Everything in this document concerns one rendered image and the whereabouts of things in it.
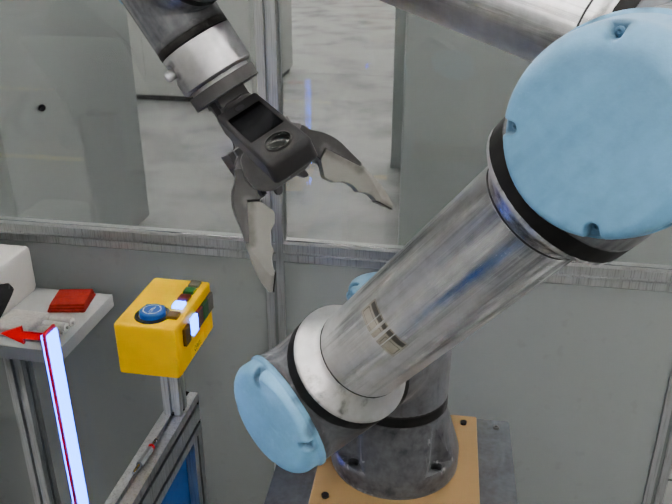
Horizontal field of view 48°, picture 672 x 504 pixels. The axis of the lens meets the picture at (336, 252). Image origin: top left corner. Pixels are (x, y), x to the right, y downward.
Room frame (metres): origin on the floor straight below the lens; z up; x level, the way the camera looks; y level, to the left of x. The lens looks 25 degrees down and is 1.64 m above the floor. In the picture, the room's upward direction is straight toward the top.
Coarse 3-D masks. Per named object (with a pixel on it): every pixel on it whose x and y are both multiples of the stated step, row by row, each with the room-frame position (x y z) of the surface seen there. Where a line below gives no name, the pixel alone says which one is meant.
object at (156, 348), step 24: (168, 288) 1.09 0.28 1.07; (168, 312) 1.01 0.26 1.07; (192, 312) 1.03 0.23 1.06; (120, 336) 0.98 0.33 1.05; (144, 336) 0.97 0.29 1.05; (168, 336) 0.96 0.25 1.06; (192, 336) 1.02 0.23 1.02; (120, 360) 0.98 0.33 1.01; (144, 360) 0.97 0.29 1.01; (168, 360) 0.97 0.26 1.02
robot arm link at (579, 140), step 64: (576, 64) 0.39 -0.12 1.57; (640, 64) 0.37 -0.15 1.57; (512, 128) 0.42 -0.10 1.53; (576, 128) 0.39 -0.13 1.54; (640, 128) 0.37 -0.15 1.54; (512, 192) 0.42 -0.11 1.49; (576, 192) 0.38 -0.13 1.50; (640, 192) 0.36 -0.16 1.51; (448, 256) 0.46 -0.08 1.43; (512, 256) 0.44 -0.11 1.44; (576, 256) 0.41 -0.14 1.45; (320, 320) 0.59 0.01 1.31; (384, 320) 0.50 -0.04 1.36; (448, 320) 0.47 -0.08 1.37; (256, 384) 0.56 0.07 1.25; (320, 384) 0.53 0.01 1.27; (384, 384) 0.52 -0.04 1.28; (320, 448) 0.53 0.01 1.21
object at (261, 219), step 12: (252, 204) 0.67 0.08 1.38; (264, 204) 0.67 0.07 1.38; (252, 216) 0.67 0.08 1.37; (264, 216) 0.67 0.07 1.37; (252, 228) 0.66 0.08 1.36; (264, 228) 0.67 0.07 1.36; (252, 240) 0.66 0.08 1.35; (264, 240) 0.66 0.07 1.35; (252, 252) 0.65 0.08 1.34; (264, 252) 0.66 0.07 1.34; (252, 264) 0.66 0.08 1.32; (264, 264) 0.65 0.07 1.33; (264, 276) 0.65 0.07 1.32
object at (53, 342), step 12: (48, 336) 0.75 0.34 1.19; (48, 348) 0.75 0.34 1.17; (60, 348) 0.77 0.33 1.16; (60, 360) 0.77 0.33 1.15; (60, 372) 0.76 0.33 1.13; (60, 384) 0.76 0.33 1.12; (60, 396) 0.75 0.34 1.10; (60, 408) 0.75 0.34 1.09; (72, 420) 0.77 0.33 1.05; (72, 432) 0.76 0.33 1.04; (72, 444) 0.76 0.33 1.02; (72, 456) 0.75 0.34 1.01; (72, 468) 0.75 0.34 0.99; (84, 480) 0.77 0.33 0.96; (84, 492) 0.77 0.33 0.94
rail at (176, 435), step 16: (192, 400) 1.08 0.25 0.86; (160, 416) 1.03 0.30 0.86; (176, 416) 1.03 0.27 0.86; (192, 416) 1.07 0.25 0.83; (160, 432) 0.99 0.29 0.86; (176, 432) 1.00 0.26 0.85; (192, 432) 1.06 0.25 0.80; (144, 448) 0.95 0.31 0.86; (160, 448) 0.95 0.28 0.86; (176, 448) 0.99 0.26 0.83; (144, 464) 0.92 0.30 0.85; (160, 464) 0.93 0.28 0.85; (176, 464) 0.99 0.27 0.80; (128, 480) 0.88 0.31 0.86; (144, 480) 0.88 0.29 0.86; (160, 480) 0.92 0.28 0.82; (112, 496) 0.84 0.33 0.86; (128, 496) 0.84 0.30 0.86; (144, 496) 0.87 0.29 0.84; (160, 496) 0.92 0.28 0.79
